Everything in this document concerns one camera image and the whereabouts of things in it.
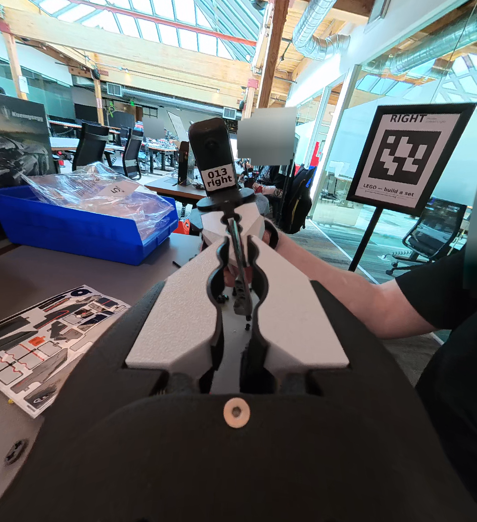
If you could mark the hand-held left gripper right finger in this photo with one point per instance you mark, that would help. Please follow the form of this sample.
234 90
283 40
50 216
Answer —
303 322

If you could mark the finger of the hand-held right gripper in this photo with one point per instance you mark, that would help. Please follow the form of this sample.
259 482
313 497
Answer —
252 220
214 228

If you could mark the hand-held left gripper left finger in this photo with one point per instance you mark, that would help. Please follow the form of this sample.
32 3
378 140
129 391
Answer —
173 322

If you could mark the person's right forearm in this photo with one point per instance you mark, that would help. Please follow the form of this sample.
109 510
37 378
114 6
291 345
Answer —
365 293

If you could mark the toy car set box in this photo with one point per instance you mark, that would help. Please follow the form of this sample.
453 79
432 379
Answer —
14 142

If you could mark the person's right hand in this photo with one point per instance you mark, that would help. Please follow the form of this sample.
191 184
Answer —
272 240

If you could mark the black upright box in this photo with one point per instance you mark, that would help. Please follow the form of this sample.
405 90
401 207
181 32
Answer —
184 163

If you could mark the orange floor bin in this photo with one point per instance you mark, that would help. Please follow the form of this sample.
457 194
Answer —
185 226

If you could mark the white board easel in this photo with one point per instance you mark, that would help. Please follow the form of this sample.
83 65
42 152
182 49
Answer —
177 126

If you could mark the wooden office table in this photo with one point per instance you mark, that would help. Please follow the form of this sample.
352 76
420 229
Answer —
165 185

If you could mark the black backpack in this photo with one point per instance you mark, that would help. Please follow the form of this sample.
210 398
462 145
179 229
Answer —
299 200

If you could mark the crumpled clear plastic bags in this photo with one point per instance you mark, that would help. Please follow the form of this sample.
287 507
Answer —
99 195

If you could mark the blue plastic bin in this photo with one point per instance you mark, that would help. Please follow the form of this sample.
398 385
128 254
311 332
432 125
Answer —
79 236

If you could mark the sticker sheet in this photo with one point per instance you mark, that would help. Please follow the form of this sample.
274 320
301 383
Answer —
38 346

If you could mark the black framed marker sign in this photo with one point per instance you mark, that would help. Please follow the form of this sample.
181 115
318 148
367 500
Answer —
389 191

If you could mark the black mesh office chair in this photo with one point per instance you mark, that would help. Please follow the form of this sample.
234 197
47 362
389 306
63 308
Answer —
438 228

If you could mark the silver air duct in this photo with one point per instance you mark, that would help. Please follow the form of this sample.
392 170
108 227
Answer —
320 28

